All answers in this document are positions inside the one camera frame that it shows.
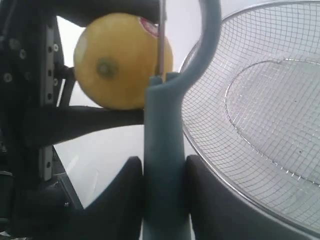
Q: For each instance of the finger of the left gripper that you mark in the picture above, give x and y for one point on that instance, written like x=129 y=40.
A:
x=83 y=12

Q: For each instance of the oval wire mesh basket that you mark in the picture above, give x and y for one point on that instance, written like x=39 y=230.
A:
x=253 y=117

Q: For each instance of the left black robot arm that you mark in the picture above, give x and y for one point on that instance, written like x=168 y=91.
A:
x=37 y=198

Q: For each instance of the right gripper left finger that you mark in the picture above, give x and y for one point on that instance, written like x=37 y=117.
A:
x=46 y=213

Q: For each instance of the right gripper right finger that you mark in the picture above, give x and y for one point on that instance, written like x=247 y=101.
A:
x=219 y=213

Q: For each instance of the teal handled vegetable peeler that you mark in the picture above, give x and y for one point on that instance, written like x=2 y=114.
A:
x=165 y=215

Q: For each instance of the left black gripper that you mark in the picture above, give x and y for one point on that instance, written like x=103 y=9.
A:
x=33 y=118

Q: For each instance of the yellow lemon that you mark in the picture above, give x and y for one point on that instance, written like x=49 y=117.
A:
x=114 y=58

